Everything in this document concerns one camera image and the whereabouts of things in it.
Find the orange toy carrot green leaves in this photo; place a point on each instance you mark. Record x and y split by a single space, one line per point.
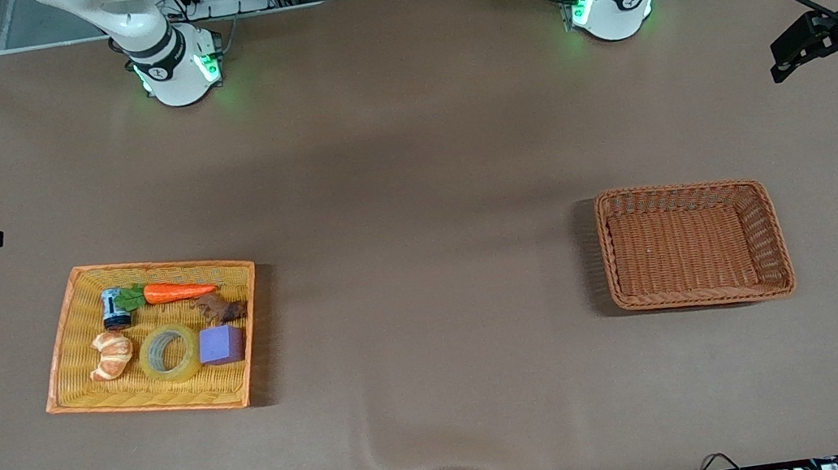
177 291

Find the yellow wicker basket orange rim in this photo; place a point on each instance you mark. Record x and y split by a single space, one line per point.
80 389

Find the brown wicker basket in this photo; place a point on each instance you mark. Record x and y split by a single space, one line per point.
676 256

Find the yellowish clear tape roll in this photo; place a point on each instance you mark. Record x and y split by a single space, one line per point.
149 359

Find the small printed drink can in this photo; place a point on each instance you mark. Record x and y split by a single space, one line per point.
115 309

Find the purple foam cube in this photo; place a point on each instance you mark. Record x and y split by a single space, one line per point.
221 345

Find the toy croissant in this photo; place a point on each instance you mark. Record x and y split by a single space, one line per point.
112 356

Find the brown toy lion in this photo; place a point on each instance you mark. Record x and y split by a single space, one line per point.
216 306

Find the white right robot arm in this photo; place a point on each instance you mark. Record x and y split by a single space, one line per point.
170 65

